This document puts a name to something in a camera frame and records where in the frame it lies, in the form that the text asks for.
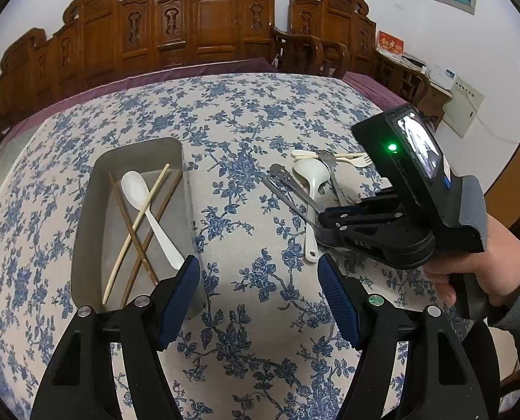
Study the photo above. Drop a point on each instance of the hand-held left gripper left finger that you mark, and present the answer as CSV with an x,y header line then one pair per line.
x,y
179,302

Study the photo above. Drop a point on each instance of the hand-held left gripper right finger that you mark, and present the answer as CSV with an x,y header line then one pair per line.
x,y
336,297

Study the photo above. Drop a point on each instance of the grey flat device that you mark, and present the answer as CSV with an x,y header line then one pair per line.
x,y
413,62

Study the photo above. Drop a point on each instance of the wooden side table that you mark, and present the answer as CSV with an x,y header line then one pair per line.
x,y
430,96

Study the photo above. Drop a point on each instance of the blue floral tablecloth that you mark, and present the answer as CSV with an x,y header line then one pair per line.
x,y
242,118

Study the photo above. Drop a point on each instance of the rectangular metal tray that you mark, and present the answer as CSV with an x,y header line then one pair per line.
x,y
98,227

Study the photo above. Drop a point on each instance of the person's right hand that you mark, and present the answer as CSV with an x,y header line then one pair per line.
x,y
491,267

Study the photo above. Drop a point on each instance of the square purple seat cushion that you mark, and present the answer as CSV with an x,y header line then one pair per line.
x,y
369,87

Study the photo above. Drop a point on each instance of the light wooden chopstick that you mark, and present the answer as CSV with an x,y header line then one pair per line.
x,y
150,203

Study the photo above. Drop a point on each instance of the grey metal wall cabinet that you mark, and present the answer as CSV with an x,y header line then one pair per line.
x,y
463,105

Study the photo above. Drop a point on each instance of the cream plastic spoon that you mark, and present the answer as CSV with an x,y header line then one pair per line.
x,y
303,154

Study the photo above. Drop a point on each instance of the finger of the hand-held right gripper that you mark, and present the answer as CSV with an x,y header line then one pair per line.
x,y
375,197
364,218

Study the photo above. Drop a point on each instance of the cream plastic fork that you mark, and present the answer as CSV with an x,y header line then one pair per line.
x,y
360,160

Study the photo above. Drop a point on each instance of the white and blue box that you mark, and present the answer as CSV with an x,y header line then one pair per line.
x,y
442,76

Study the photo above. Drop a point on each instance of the red gift box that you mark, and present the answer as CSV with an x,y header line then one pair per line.
x,y
391,43

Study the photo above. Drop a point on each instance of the white plastic spoon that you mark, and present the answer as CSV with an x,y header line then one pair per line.
x,y
135,188
310,173

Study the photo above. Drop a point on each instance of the carved wooden armchair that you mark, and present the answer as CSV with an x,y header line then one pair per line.
x,y
329,22

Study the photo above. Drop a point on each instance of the carved wooden sofa bench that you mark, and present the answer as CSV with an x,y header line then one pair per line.
x,y
211,22

